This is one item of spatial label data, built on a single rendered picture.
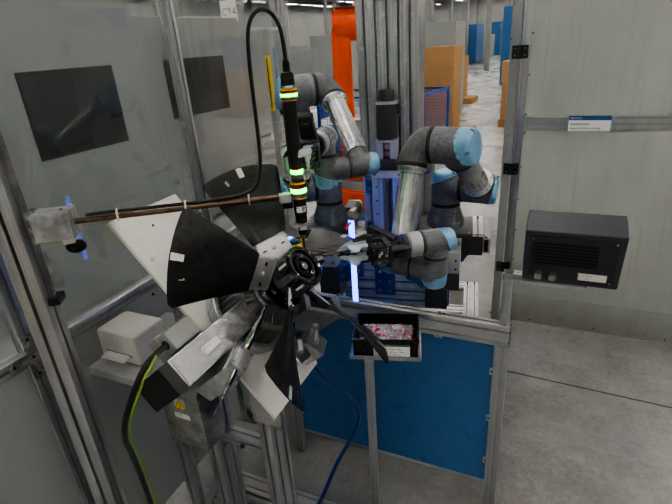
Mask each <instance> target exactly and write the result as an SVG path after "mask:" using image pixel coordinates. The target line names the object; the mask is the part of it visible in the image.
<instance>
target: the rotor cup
mask: <svg viewBox="0 0 672 504"><path fill-rule="evenodd" d="M276 261H277V263H276V266H275V269H274V272H273V275H272V278H271V281H270V284H269V287H268V289H267V290H265V291H264V290H258V291H259V293H260V294H261V296H262V297H263V299H264V300H265V301H266V302H267V303H268V304H269V305H271V306H272V307H274V308H276V309H279V310H284V309H283V304H284V303H287V286H289V288H290V289H291V296H292V299H293V302H292V304H294V307H295V306H296V305H297V304H298V303H299V302H300V300H301V296H302V295H304V294H305V293H306V292H308V291H309V290H310V289H312V288H313V287H314V286H316V285H317V284H318V283H319V282H320V281H321V278H322V268H321V265H320V263H319V261H318V260H317V258H316V257H315V256H314V255H313V254H312V253H311V252H310V251H309V250H307V249H306V248H304V247H300V246H294V247H292V248H290V249H289V250H287V251H286V252H285V253H284V254H283V255H282V256H280V257H279V258H278V259H277V260H276ZM302 262H305V263H306V264H307V265H308V268H307V269H304V268H303V267H302V265H301V264H302ZM284 263H286V266H284V267H283V268H282V269H281V270H280V271H279V268H280V267H281V266H282V265H283V264H284ZM302 284H303V285H305V286H303V287H302V288H301V289H299V290H298V291H297V290H296V289H297V288H298V287H300V286H301V285H302Z"/></svg>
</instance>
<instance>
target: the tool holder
mask: <svg viewBox="0 0 672 504"><path fill-rule="evenodd" d="M278 194H279V202H280V204H281V205H282V209H286V210H287V219H288V224H289V225H290V228H291V229H293V230H307V229H310V228H312V227H314V225H315V223H314V220H313V219H311V218H307V221H308V222H307V223H304V224H297V223H296V219H295V217H294V206H293V202H292V199H291V197H290V194H285V195H283V193H278Z"/></svg>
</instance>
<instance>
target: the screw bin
mask: <svg viewBox="0 0 672 504"><path fill-rule="evenodd" d="M355 322H356V323H358V324H360V325H362V324H363V323H364V324H372V323H373V324H377V323H379V324H385V323H386V324H399V323H400V324H402V323H403V324H413V326H414V328H416V330H414V331H415V333H414V338H415V340H396V339H379V340H380V341H381V342H382V344H383V346H384V347H385V349H386V351H387V354H388V356H389V357H415V358H418V344H419V343H420V341H419V314H396V313H356V319H355ZM359 336H360V332H359V331H358V330H357V329H356V328H355V327H354V329H353V334H352V339H351V342H353V354H354V355H363V356H380V355H379V354H378V353H377V352H376V350H375V349H374V348H373V347H372V345H371V344H370V343H369V342H368V341H367V340H366V339H359Z"/></svg>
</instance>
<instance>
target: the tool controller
mask: <svg viewBox="0 0 672 504"><path fill-rule="evenodd" d="M629 239H630V238H629V227H628V218H627V216H618V215H603V214H588V213H573V212H558V211H542V210H530V211H529V214H528V220H527V226H526V233H525V246H524V258H523V270H522V278H523V279H530V280H539V281H547V282H555V283H564V284H572V285H580V286H589V287H597V288H605V289H614V290H616V289H617V288H618V284H619V280H620V276H621V271H622V267H623V263H624V259H625V255H626V251H627V247H628V243H629Z"/></svg>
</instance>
